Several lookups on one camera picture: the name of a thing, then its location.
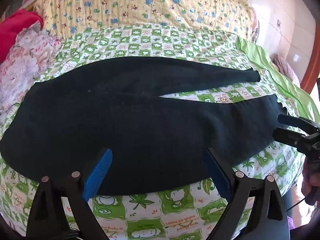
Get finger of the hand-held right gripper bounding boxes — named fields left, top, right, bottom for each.
left=272, top=127, right=320, bottom=153
left=278, top=114, right=320, bottom=132

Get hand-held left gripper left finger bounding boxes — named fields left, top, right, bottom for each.
left=26, top=148, right=113, bottom=240

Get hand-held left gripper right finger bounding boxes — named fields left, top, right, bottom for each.
left=204, top=148, right=292, bottom=240

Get black pants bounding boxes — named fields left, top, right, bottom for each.
left=0, top=56, right=288, bottom=196

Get person's right hand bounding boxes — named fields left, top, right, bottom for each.
left=301, top=164, right=320, bottom=200

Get plain lime green sheet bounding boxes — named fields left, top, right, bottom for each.
left=235, top=36, right=318, bottom=128

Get pale pink cloth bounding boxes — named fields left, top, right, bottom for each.
left=271, top=54, right=300, bottom=87

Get pink floral cloth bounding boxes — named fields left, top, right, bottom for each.
left=0, top=21, right=64, bottom=120

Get green checked cartoon bed sheet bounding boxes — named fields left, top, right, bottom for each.
left=0, top=24, right=307, bottom=240

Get red cloth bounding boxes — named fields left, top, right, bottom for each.
left=0, top=9, right=44, bottom=63

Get yellow animal print quilt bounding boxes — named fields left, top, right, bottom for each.
left=32, top=0, right=253, bottom=42

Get thin black cable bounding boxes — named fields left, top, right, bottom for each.
left=286, top=197, right=307, bottom=212

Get wooden door frame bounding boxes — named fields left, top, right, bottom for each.
left=300, top=24, right=320, bottom=93

